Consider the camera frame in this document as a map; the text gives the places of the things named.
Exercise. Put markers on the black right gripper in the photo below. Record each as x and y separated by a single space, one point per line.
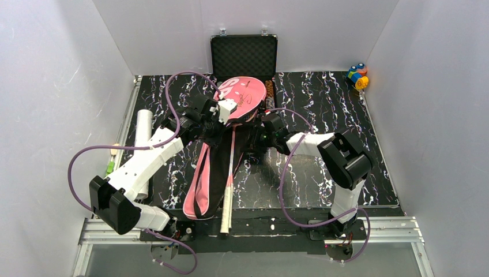
258 141

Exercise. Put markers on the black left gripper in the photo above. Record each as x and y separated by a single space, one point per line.
213 105

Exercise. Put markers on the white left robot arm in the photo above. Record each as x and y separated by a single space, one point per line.
113 198

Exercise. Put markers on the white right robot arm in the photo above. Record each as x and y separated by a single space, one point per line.
347 161

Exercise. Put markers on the pink racket bag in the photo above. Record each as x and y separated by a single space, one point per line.
206 191

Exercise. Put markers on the green clip on rail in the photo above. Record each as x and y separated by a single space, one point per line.
109 168

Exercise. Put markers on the beige wooden block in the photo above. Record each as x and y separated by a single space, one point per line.
114 150

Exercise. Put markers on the black poker chip case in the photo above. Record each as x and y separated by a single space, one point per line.
242 64

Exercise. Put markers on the pink badminton racket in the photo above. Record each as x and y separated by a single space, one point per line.
227 200

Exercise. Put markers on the colourful toy blocks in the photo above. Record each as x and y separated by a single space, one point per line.
358 75

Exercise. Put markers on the white shuttlecock tube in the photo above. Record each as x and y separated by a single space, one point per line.
143 134

